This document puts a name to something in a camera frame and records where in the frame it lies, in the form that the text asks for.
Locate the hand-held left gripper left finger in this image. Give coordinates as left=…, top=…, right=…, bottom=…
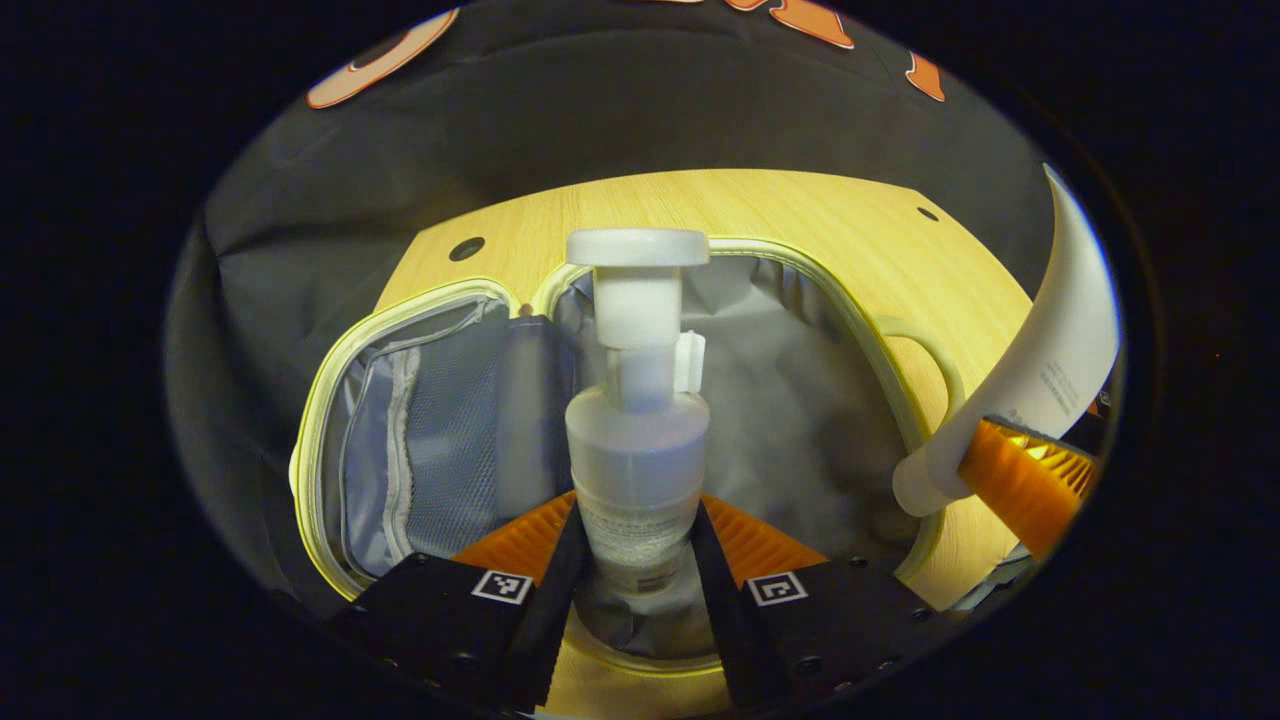
left=335, top=490, right=592, bottom=714

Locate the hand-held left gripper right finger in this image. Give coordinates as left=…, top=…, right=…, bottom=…
left=690, top=495, right=967, bottom=711

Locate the white squeeze tube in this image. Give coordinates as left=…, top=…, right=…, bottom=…
left=892, top=163, right=1122, bottom=518

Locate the white pump bottle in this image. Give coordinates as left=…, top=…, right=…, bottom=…
left=565, top=228, right=713, bottom=597

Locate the cream suitcase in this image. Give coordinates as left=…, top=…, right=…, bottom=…
left=290, top=237, right=967, bottom=677

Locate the black backdrop cloth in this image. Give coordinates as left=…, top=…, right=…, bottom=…
left=165, top=0, right=1063, bottom=613

